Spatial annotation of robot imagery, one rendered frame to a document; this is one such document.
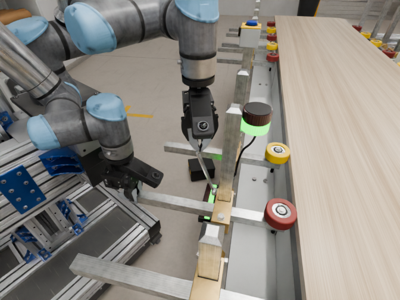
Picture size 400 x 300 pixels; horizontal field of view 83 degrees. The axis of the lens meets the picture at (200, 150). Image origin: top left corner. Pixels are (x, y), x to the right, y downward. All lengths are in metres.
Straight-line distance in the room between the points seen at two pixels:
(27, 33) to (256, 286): 1.00
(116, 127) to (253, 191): 0.69
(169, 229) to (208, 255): 1.27
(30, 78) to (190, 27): 0.37
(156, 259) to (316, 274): 1.12
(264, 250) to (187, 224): 0.84
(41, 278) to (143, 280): 1.04
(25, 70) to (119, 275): 0.46
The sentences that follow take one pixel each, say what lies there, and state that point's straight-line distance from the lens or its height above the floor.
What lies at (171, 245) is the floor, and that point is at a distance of 1.59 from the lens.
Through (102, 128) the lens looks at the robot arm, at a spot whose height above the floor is 1.13.
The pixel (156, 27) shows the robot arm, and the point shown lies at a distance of 0.50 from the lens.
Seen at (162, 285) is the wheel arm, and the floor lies 0.96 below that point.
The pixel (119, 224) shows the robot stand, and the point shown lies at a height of 0.21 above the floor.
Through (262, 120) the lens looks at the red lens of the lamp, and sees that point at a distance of 0.47.
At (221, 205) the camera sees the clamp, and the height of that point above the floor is 0.87.
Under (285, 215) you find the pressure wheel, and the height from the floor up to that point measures 0.90.
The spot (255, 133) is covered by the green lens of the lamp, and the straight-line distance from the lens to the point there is 0.48.
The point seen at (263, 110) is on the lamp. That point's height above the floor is 1.17.
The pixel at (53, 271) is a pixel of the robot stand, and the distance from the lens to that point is 1.48.
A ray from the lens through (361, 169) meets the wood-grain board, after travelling 0.88.
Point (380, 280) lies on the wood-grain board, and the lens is 0.66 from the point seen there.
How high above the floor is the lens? 1.41
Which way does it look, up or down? 41 degrees down
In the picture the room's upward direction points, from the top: straight up
